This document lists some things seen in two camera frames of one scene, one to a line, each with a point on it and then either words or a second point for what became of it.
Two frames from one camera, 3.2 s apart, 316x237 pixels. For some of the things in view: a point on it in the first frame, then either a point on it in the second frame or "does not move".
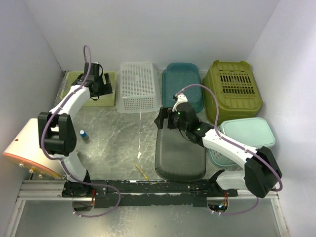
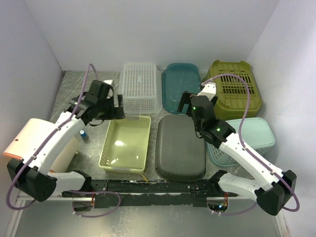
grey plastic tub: (177, 158) does not move
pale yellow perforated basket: (106, 99) to (126, 145)
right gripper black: (163, 113) to (185, 99)
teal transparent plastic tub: (177, 76) does not move
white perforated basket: (138, 89) does not move
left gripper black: (106, 88) to (117, 113)
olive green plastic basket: (235, 85) does not move
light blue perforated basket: (257, 133) does not move
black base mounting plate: (123, 193) does not move
